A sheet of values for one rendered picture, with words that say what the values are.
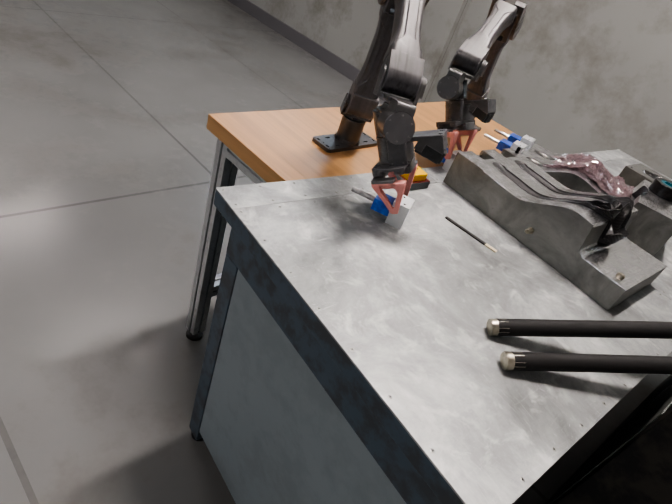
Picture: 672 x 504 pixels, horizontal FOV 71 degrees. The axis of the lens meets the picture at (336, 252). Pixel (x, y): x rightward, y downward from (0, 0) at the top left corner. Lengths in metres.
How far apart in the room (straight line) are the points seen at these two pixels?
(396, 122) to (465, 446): 0.52
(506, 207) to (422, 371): 0.59
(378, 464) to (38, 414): 1.04
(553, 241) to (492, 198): 0.18
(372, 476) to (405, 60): 0.71
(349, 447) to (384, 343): 0.18
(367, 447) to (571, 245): 0.64
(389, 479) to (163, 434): 0.87
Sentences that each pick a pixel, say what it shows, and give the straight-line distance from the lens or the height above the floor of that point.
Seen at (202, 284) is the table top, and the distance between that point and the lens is 1.50.
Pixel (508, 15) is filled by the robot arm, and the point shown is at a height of 1.19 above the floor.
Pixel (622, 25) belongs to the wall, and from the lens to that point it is 3.72.
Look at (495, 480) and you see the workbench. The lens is 0.68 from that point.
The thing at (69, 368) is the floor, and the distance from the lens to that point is 1.63.
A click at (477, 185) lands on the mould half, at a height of 0.85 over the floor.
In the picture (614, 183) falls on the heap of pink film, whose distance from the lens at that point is 1.62.
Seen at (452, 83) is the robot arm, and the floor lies 1.03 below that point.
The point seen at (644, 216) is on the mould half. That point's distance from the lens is 1.52.
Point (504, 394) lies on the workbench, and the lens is 0.78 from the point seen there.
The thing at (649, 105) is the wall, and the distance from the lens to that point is 3.65.
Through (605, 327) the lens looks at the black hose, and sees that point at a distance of 0.93.
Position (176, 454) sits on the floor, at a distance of 1.47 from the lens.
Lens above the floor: 1.29
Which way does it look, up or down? 35 degrees down
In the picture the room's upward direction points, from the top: 21 degrees clockwise
